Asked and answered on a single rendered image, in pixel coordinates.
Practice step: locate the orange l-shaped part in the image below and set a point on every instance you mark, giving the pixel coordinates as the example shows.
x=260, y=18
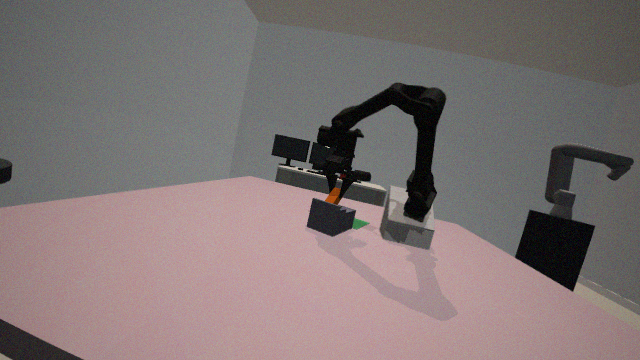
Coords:
x=334, y=196

